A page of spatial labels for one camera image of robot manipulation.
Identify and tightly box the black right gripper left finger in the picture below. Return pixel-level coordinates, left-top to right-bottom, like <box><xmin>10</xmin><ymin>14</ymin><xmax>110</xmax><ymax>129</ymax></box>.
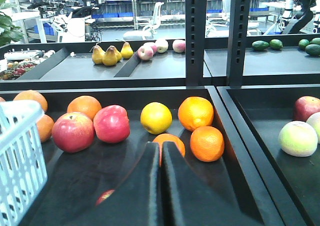
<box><xmin>67</xmin><ymin>143</ymin><xmax>160</xmax><ymax>226</ymax></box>

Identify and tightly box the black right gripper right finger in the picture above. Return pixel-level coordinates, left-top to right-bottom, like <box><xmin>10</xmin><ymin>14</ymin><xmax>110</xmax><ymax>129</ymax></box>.
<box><xmin>161</xmin><ymin>142</ymin><xmax>264</xmax><ymax>226</ymax></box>

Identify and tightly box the dark red apple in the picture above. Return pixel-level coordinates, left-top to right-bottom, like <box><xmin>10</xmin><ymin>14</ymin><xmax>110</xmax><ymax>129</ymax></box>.
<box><xmin>95</xmin><ymin>189</ymin><xmax>115</xmax><ymax>206</ymax></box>

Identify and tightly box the light blue plastic basket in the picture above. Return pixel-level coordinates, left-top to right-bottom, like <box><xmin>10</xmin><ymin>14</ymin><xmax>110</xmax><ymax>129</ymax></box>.
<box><xmin>0</xmin><ymin>100</ymin><xmax>48</xmax><ymax>226</ymax></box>

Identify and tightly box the round orange behind apples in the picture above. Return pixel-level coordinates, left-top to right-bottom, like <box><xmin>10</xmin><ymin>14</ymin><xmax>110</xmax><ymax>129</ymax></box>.
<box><xmin>67</xmin><ymin>95</ymin><xmax>102</xmax><ymax>120</ymax></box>

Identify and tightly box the small orange right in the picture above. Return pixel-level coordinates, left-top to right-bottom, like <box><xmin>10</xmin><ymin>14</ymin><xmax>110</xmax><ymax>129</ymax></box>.
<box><xmin>190</xmin><ymin>126</ymin><xmax>225</xmax><ymax>162</ymax></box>

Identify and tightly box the small orange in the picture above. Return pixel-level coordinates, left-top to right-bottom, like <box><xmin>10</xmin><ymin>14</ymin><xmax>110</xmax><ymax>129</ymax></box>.
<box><xmin>36</xmin><ymin>114</ymin><xmax>54</xmax><ymax>143</ymax></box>
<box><xmin>190</xmin><ymin>126</ymin><xmax>225</xmax><ymax>162</ymax></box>
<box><xmin>152</xmin><ymin>133</ymin><xmax>186</xmax><ymax>167</ymax></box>

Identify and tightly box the small orange left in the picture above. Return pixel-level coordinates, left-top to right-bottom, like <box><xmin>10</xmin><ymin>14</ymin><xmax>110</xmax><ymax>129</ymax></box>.
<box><xmin>152</xmin><ymin>133</ymin><xmax>186</xmax><ymax>167</ymax></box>

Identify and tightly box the black wooden display stand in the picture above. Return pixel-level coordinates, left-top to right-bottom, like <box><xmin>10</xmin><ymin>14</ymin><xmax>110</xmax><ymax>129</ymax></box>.
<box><xmin>0</xmin><ymin>85</ymin><xmax>286</xmax><ymax>226</ymax></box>

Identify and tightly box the smooth pink red apple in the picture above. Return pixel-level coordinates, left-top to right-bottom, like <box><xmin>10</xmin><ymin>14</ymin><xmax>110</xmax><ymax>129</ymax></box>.
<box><xmin>93</xmin><ymin>105</ymin><xmax>131</xmax><ymax>144</ymax></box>

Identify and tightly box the large orange at edge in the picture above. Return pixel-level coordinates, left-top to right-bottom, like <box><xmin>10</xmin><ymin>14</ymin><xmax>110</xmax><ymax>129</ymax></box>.
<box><xmin>177</xmin><ymin>96</ymin><xmax>214</xmax><ymax>132</ymax></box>

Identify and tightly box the yellow round citrus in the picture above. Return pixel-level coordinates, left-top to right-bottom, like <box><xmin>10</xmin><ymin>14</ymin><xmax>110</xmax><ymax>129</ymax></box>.
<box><xmin>140</xmin><ymin>102</ymin><xmax>173</xmax><ymax>135</ymax></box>

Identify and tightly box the striped red apple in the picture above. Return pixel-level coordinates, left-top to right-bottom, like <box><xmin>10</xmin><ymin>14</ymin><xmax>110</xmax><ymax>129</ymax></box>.
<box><xmin>51</xmin><ymin>112</ymin><xmax>95</xmax><ymax>153</ymax></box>

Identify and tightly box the black display tray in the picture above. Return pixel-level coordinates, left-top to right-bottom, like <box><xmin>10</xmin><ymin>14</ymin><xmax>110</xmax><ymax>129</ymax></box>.
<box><xmin>0</xmin><ymin>34</ymin><xmax>320</xmax><ymax>91</ymax></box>
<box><xmin>217</xmin><ymin>84</ymin><xmax>320</xmax><ymax>226</ymax></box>

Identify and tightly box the left pink green peach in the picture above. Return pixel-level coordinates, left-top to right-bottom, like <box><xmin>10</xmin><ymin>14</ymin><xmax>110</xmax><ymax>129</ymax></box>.
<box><xmin>278</xmin><ymin>121</ymin><xmax>318</xmax><ymax>157</ymax></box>

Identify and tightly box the pink green peach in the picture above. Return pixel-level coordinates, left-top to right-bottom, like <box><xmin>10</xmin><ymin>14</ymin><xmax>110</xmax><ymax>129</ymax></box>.
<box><xmin>306</xmin><ymin>112</ymin><xmax>320</xmax><ymax>143</ymax></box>
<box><xmin>278</xmin><ymin>121</ymin><xmax>318</xmax><ymax>157</ymax></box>

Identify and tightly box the brown yellow pear front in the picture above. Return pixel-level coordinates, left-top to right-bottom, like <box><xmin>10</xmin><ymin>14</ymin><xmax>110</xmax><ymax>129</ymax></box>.
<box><xmin>102</xmin><ymin>47</ymin><xmax>118</xmax><ymax>66</ymax></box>

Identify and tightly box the brown yellow pear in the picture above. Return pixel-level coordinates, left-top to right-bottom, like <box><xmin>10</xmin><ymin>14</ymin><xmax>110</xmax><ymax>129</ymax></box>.
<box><xmin>90</xmin><ymin>42</ymin><xmax>105</xmax><ymax>65</ymax></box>
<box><xmin>120</xmin><ymin>41</ymin><xmax>134</xmax><ymax>59</ymax></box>
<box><xmin>102</xmin><ymin>47</ymin><xmax>118</xmax><ymax>66</ymax></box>

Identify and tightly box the right pink green peach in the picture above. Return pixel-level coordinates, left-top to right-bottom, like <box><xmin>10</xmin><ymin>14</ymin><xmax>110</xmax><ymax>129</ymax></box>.
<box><xmin>306</xmin><ymin>112</ymin><xmax>320</xmax><ymax>143</ymax></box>

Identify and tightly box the red apple beside peaches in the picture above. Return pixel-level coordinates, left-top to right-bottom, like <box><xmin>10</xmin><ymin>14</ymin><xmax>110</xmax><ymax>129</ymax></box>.
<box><xmin>293</xmin><ymin>96</ymin><xmax>320</xmax><ymax>122</ymax></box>

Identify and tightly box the brown yellow pear rear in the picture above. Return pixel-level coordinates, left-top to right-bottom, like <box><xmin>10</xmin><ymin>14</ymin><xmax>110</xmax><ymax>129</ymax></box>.
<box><xmin>120</xmin><ymin>41</ymin><xmax>134</xmax><ymax>59</ymax></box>

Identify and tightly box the pink apple on back tray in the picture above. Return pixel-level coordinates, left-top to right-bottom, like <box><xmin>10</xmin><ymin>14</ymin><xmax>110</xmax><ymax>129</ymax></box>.
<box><xmin>137</xmin><ymin>45</ymin><xmax>154</xmax><ymax>61</ymax></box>

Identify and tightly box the black back display tray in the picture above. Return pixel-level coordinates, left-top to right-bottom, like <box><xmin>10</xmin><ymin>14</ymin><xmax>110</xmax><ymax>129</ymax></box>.
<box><xmin>0</xmin><ymin>34</ymin><xmax>320</xmax><ymax>91</ymax></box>

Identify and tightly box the brown yellow pear left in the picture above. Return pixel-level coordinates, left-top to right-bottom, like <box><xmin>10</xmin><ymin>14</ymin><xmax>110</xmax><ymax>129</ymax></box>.
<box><xmin>90</xmin><ymin>42</ymin><xmax>105</xmax><ymax>65</ymax></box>

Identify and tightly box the pink apple far back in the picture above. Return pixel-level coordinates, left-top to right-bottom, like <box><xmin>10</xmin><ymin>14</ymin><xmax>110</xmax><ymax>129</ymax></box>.
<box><xmin>172</xmin><ymin>39</ymin><xmax>186</xmax><ymax>53</ymax></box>

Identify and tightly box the dark green avocado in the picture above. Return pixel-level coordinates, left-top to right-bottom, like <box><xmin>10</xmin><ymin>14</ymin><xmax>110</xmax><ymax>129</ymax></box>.
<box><xmin>251</xmin><ymin>40</ymin><xmax>269</xmax><ymax>51</ymax></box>

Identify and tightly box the white office chair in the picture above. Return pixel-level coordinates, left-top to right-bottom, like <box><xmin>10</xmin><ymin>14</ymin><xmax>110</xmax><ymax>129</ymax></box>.
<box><xmin>122</xmin><ymin>2</ymin><xmax>164</xmax><ymax>41</ymax></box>

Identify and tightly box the potted green plant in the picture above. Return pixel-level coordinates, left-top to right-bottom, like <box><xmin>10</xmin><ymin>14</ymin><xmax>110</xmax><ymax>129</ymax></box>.
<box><xmin>0</xmin><ymin>0</ymin><xmax>24</xmax><ymax>46</ymax></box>

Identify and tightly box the black perforated post right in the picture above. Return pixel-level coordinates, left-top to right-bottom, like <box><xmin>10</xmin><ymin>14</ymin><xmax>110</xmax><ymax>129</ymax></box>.
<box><xmin>226</xmin><ymin>0</ymin><xmax>251</xmax><ymax>88</ymax></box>

